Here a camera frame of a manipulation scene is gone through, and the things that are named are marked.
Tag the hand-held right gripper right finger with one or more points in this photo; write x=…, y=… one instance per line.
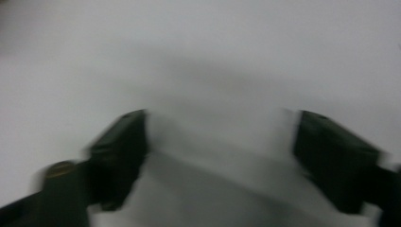
x=334, y=160

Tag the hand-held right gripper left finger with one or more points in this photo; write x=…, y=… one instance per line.
x=118, y=157

